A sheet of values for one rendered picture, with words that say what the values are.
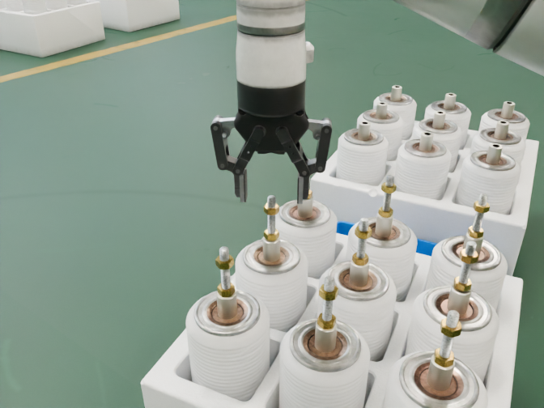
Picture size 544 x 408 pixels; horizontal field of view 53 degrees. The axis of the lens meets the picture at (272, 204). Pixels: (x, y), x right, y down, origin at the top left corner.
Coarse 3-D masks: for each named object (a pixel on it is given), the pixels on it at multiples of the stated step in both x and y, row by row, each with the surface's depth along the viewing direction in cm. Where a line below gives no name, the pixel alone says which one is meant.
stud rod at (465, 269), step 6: (468, 246) 58; (474, 246) 57; (468, 252) 58; (474, 252) 58; (462, 264) 59; (468, 264) 58; (462, 270) 59; (468, 270) 59; (462, 276) 59; (468, 276) 59; (462, 282) 60
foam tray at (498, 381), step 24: (336, 240) 86; (336, 264) 81; (312, 288) 77; (504, 288) 76; (312, 312) 72; (408, 312) 72; (504, 312) 72; (504, 336) 68; (168, 360) 65; (384, 360) 65; (504, 360) 65; (144, 384) 62; (168, 384) 62; (192, 384) 62; (264, 384) 62; (384, 384) 62; (504, 384) 62
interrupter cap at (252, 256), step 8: (280, 240) 73; (248, 248) 72; (256, 248) 72; (280, 248) 72; (288, 248) 72; (296, 248) 72; (248, 256) 70; (256, 256) 71; (280, 256) 71; (288, 256) 71; (296, 256) 70; (248, 264) 69; (256, 264) 69; (264, 264) 69; (272, 264) 69; (280, 264) 69; (288, 264) 69; (296, 264) 69; (264, 272) 68; (272, 272) 67; (280, 272) 68
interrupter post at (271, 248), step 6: (264, 240) 69; (270, 240) 69; (276, 240) 69; (264, 246) 69; (270, 246) 69; (276, 246) 69; (264, 252) 70; (270, 252) 69; (276, 252) 69; (264, 258) 70; (270, 258) 70; (276, 258) 70
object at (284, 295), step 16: (240, 256) 71; (304, 256) 72; (240, 272) 69; (256, 272) 68; (288, 272) 68; (304, 272) 69; (240, 288) 70; (256, 288) 68; (272, 288) 67; (288, 288) 68; (304, 288) 71; (272, 304) 69; (288, 304) 69; (304, 304) 73; (272, 320) 70; (288, 320) 71
